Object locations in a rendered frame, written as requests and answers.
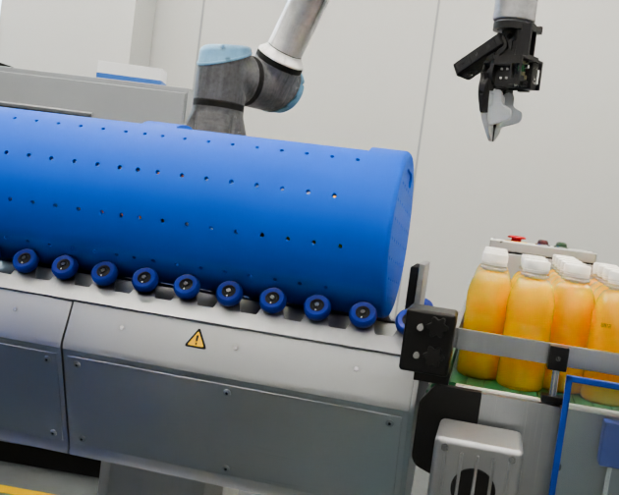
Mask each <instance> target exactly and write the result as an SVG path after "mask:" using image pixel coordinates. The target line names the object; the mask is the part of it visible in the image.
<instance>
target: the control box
mask: <svg viewBox="0 0 619 495"><path fill-rule="evenodd" d="M489 246H490V247H492V248H505V249H507V251H508V256H509V258H508V263H507V267H508V270H509V273H510V278H511V280H512V278H513V276H514V275H515V274H516V273H517V272H518V271H520V269H519V266H522V265H521V256H522V254H530V255H537V256H543V257H545V258H546V259H547V260H548V261H549V262H550V263H551V265H553V264H552V262H553V261H552V257H553V254H559V255H566V256H572V257H575V258H576V259H579V261H581V262H582V263H584V264H586V265H587V266H590V267H591V274H593V273H592V268H593V264H594V263H595V262H596V258H597V254H596V253H594V252H592V251H590V250H581V249H573V248H568V247H557V246H551V245H542V244H531V243H524V242H514V241H509V240H502V239H496V238H491V239H490V242H489ZM551 265H550V266H551ZM592 278H593V277H592V276H591V275H590V277H589V279H592ZM589 279H588V280H589Z"/></svg>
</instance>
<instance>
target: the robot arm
mask: <svg viewBox="0 0 619 495"><path fill-rule="evenodd" d="M329 1H330V0H288V1H287V3H286V5H285V7H284V10H283V12H282V14H281V16H280V18H279V20H278V22H277V25H276V27H275V29H274V31H273V33H272V34H271V36H270V38H269V41H268V42H266V43H263V44H261V45H259V47H258V48H257V50H256V52H255V55H254V56H252V55H253V53H252V49H251V48H250V47H249V46H245V45H235V44H205V45H203V46H202V48H201V49H200V51H199V55H198V61H197V75H196V83H195V91H194V99H193V107H192V111H191V113H190V115H189V117H188V119H187V121H186V124H185V125H186V126H189V127H191V128H192V129H193V130H198V131H206V132H214V133H222V134H230V135H239V136H246V129H245V123H244V108H245V106H246V107H251V108H254V109H259V110H262V111H264V112H269V113H272V112H274V113H283V112H286V111H289V110H291V109H292V108H293V107H294V106H295V105H296V104H297V103H298V102H299V100H300V99H301V97H302V95H303V92H304V86H303V83H304V82H305V80H304V76H303V74H302V71H303V69H304V65H303V62H302V57H303V55H304V53H305V51H306V49H307V47H308V45H309V43H310V40H311V38H312V36H313V34H314V31H315V29H316V27H317V25H318V23H319V21H320V19H321V17H322V15H323V13H324V11H325V9H326V7H327V5H328V3H329ZM536 8H537V0H495V4H494V12H493V20H494V23H493V31H494V32H497V34H496V35H494V36H493V37H492V38H491V39H489V40H488V41H486V42H485V43H484V44H482V45H481V46H479V47H478V48H476V49H475V50H473V51H472V52H471V53H469V54H468V55H466V56H465V57H463V58H462V59H460V60H459V61H458V62H456V63H455V64H453V67H454V70H455V72H456V75H457V76H458V77H460V78H463V79H466V80H470V79H472V78H473V77H475V76H476V75H478V74H479V73H480V80H479V84H478V105H479V112H480V115H481V120H482V123H483V127H484V130H485V133H486V136H487V139H488V140H489V141H495V140H496V138H497V137H498V135H499V133H500V130H501V129H502V128H503V127H507V126H511V125H515V124H518V123H520V122H521V121H522V118H523V113H522V112H521V111H519V110H518V109H516V108H515V107H514V102H515V96H514V95H513V90H518V92H530V91H531V90H539V88H540V81H541V74H542V67H543V62H541V61H539V60H538V58H537V57H535V43H536V36H537V35H540V34H542V29H543V27H537V26H536V25H535V15H536ZM538 70H539V76H538V84H536V78H537V71H538ZM494 89H495V90H494Z"/></svg>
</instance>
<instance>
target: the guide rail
mask: <svg viewBox="0 0 619 495"><path fill-rule="evenodd" d="M550 344H555V343H549V342H543V341H538V340H531V339H525V338H519V337H513V336H506V335H500V334H494V333H488V332H481V331H476V330H470V329H464V328H459V332H458V339H457V346H456V349H458V350H464V351H470V352H476V353H482V354H488V355H494V356H500V357H506V358H517V359H523V360H529V361H535V362H541V363H547V357H548V350H549V345H550ZM556 345H562V344H556ZM562 346H568V345H562ZM568 347H569V349H570V352H569V358H568V364H567V367H571V368H577V369H582V370H588V371H594V372H600V373H606V374H612V375H618V376H619V354H617V353H611V352H605V351H599V350H593V349H587V348H580V347H574V346H568Z"/></svg>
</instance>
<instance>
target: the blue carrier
mask: <svg viewBox="0 0 619 495"><path fill-rule="evenodd" d="M7 153H8V154H7ZM52 159H53V160H52ZM76 161H77V162H76ZM75 162H76V163H75ZM97 165H99V166H97ZM121 167H122V168H121ZM120 168H121V169H120ZM138 170H139V171H138ZM158 172H159V174H157V173H158ZM182 176H184V177H183V178H181V177H182ZM206 179H208V180H207V181H206ZM232 182H234V183H233V184H231V183H232ZM255 186H258V187H257V188H256V187H255ZM282 189H284V191H281V190H282ZM308 192H309V194H307V193H308ZM413 192H414V161H413V157H412V154H411V153H410V152H408V151H404V150H396V149H387V148H379V147H372V148H371V149H370V150H362V149H354V148H346V147H338V146H329V145H321V144H312V143H304V142H296V141H287V140H280V139H271V138H263V137H247V136H239V135H230V134H222V133H214V132H206V131H198V130H193V129H192V128H191V127H189V126H186V125H179V124H170V123H162V122H153V121H147V122H143V123H141V124H140V123H131V122H123V121H114V120H106V119H98V118H89V117H82V116H73V115H65V114H56V113H48V112H40V111H31V110H24V109H15V108H7V107H0V249H1V257H7V258H13V257H14V255H15V254H16V253H17V252H18V251H20V250H22V249H25V248H30V249H33V250H34V251H36V253H37V254H38V256H39V263H44V264H50V265H52V263H53V261H54V260H55V259H56V258H57V257H59V256H61V255H65V254H68V255H71V256H73V257H74V258H75V259H76V260H77V262H78V264H79V269H81V270H86V271H91V270H92V268H93V267H94V265H96V264H97V263H99V262H101V261H110V262H112V263H114V264H115V265H116V267H117V269H118V276H124V277H130V278H133V275H134V273H135V272H136V271H137V270H139V269H141V268H144V267H149V268H152V269H154V270H155V271H156V272H157V274H158V277H159V282H160V283H166V284H173V285H174V282H175V280H176V279H177V278H178V277H179V276H181V275H184V274H193V275H195V276H196V277H197V278H198V279H199V282H200V288H201V289H204V290H209V291H215V292H216V289H217V287H218V286H219V285H220V284H221V283H223V282H225V281H235V282H237V283H239V284H240V285H241V286H242V289H243V293H244V294H243V296H246V297H253V298H259V297H260V294H261V293H262V292H263V291H264V290H266V289H268V288H273V287H274V288H279V289H281V290H282V291H283V292H284V293H285V295H286V298H287V303H294V304H300V305H304V303H305V301H306V299H307V298H308V297H310V296H312V295H324V296H326V297H327V298H328V299H329V300H330V302H331V309H332V310H338V311H344V312H349V310H350V308H351V307H352V305H353V304H355V303H358V302H368V303H371V304H372V305H373V306H374V307H375V308H376V311H377V317H381V318H385V317H387V316H388V315H389V314H390V313H391V311H392V309H393V306H394V303H395V301H396V298H397V294H398V290H399V286H400V282H401V277H402V272H403V267H404V262H405V256H406V250H407V244H408V237H409V231H410V223H411V215H412V205H413ZM333 195H336V197H333ZM11 198H12V199H11ZM33 202H34V203H33ZM56 204H57V206H56ZM80 209H81V210H80ZM102 210H103V213H102ZM121 213H123V216H122V215H121ZM140 217H141V219H140ZM162 219H163V220H164V222H162ZM187 223H189V226H188V225H187ZM211 228H212V229H211ZM261 233H263V234H264V236H262V235H261ZM287 237H289V238H290V241H289V240H287ZM312 241H315V244H314V243H313V242H312ZM339 245H342V247H339Z"/></svg>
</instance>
